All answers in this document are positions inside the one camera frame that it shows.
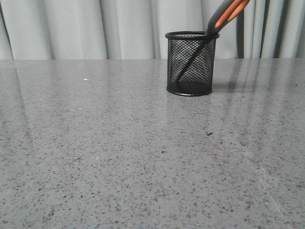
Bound grey and orange scissors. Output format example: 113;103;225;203
176;0;250;82

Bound black mesh pen bucket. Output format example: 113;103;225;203
165;31;220;96

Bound grey curtain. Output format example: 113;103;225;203
0;0;305;60

